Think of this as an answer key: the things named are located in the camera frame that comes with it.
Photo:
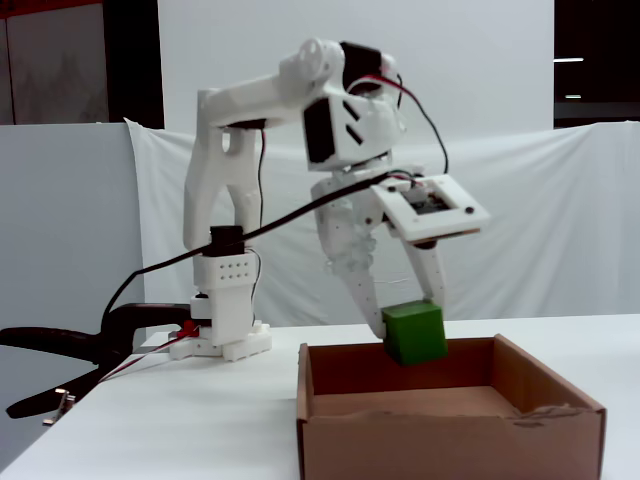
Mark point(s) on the grey cabinet door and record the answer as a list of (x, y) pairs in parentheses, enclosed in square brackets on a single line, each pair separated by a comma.
[(50, 65)]

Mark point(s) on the brown cardboard box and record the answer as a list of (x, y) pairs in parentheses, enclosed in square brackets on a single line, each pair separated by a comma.
[(450, 445)]

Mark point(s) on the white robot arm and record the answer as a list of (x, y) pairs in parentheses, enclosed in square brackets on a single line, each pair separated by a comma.
[(210, 175)]

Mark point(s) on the white backdrop panel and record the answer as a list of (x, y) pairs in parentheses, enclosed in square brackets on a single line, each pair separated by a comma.
[(475, 50)]

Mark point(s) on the green cube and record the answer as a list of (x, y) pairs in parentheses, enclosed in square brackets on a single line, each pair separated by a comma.
[(415, 335)]

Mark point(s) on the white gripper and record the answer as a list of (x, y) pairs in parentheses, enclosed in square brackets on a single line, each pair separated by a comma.
[(336, 220)]

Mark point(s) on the pale partition board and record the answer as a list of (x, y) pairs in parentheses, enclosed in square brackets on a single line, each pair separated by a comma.
[(50, 200)]

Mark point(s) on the black table clamp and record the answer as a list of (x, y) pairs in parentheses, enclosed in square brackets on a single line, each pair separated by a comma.
[(50, 337)]

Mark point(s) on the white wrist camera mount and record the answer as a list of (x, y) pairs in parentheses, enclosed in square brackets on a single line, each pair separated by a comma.
[(400, 217)]

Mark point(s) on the white backdrop cloth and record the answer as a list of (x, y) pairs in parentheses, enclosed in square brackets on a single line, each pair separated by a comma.
[(525, 225)]

